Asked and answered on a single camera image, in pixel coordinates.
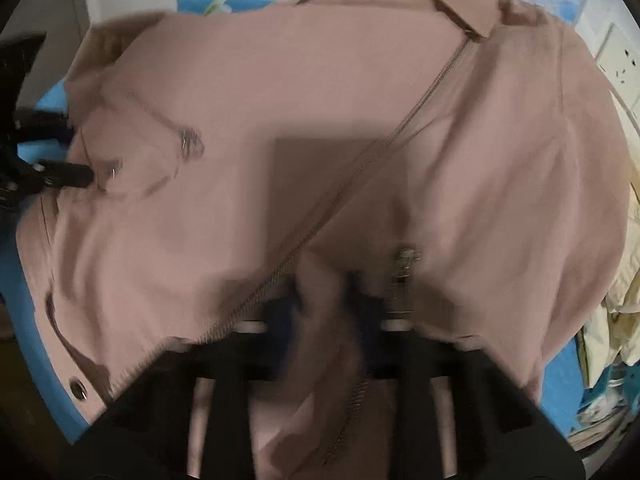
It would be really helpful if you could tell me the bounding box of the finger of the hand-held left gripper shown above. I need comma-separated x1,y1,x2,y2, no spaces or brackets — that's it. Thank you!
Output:
31,160,96,189
15,110,75,137

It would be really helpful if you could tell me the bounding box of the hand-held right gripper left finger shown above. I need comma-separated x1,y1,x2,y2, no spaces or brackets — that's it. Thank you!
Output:
65,277,308,480

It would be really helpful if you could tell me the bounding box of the pink zip jacket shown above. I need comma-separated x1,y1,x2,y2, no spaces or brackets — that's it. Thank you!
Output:
15,0,632,471

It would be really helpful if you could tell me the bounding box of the blue printed blanket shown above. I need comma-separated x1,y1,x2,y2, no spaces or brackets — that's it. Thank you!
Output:
0,0,637,453

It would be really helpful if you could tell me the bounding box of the cream garment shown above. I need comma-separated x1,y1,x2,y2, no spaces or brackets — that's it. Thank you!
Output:
575,160,640,392

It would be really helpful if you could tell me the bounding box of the white wall socket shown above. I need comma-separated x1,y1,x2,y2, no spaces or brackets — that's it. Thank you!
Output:
596,21,640,92

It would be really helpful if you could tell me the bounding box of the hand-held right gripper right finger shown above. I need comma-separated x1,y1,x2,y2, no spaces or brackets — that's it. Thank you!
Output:
344,272,587,480

